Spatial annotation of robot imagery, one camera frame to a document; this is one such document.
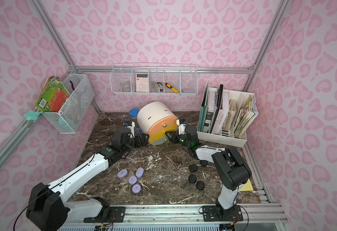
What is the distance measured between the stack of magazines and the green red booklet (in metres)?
1.00

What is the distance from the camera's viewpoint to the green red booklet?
676 mm

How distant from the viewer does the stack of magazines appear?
0.86 meters
